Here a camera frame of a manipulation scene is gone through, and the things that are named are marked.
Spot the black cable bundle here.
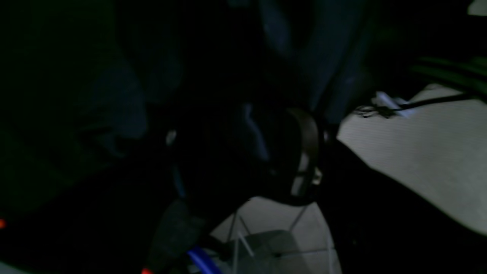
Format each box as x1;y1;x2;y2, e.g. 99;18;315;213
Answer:
354;93;480;118

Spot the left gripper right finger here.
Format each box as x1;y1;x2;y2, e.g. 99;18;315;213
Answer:
282;108;323;206

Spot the black table cover cloth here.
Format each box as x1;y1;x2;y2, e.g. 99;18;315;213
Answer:
1;142;486;274

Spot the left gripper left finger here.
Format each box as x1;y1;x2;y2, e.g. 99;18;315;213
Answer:
164;103;274;206

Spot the dark navy t-shirt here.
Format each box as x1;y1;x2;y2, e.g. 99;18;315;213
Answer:
0;0;381;213

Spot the blue bar clamp far left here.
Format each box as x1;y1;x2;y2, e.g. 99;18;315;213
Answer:
186;246;223;274

